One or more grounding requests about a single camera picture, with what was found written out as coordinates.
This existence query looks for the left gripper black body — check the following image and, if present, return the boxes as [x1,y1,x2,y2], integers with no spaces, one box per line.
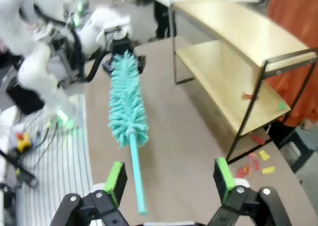
[111,51,140,63]

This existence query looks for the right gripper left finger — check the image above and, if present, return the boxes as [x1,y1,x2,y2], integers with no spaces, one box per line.
[51,161,128,226]

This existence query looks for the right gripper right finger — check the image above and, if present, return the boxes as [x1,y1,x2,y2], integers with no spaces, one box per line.
[207,157,294,226]

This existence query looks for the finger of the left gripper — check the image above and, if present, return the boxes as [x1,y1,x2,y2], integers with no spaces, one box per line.
[137,55,147,75]
[102,60,114,73]

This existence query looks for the teal microfiber duster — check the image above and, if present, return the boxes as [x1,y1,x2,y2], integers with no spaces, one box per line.
[108,49,150,216]

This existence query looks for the person left hand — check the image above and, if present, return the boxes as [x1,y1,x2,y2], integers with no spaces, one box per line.
[303,118,318,132]

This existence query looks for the person in black clothes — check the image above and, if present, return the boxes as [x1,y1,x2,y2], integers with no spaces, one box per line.
[153,0,172,39]

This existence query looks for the grey striped mat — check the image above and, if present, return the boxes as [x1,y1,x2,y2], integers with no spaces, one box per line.
[14,94,94,226]

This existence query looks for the yellow emergency stop button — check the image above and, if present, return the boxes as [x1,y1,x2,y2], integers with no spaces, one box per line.
[15,133,33,153]

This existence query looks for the white control box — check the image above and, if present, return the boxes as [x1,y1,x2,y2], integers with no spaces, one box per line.
[0,106,22,148]

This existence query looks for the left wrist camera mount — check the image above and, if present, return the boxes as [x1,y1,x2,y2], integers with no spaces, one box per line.
[112,29,132,54]

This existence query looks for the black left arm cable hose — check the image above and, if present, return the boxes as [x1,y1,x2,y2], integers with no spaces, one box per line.
[18,3,110,84]

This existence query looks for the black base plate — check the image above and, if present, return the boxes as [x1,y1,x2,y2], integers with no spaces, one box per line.
[6,85,46,115]

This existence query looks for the wooden two-tier shelf black frame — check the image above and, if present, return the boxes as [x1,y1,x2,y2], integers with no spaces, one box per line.
[170,0,318,163]

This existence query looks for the black metal bracket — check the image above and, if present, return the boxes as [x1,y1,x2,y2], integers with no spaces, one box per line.
[0,149,38,187]

